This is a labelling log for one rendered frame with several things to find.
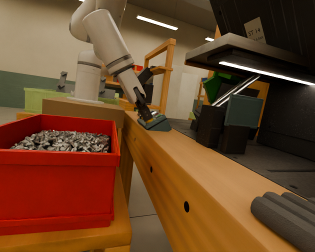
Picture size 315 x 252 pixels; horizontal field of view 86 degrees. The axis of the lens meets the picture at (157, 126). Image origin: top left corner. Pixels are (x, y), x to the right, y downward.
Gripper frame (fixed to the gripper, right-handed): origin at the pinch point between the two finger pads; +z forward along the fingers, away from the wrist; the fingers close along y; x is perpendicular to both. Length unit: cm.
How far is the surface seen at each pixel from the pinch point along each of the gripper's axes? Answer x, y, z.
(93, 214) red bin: -18.8, 31.3, 2.4
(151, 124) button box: -0.4, 2.2, 3.5
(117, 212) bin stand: -16.9, 28.2, 6.6
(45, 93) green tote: -44, -83, -29
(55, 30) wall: -46, -689, -277
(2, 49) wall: -228, -682, -283
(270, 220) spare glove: -1.3, 45.5, 3.9
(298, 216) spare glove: 1.0, 46.2, 4.8
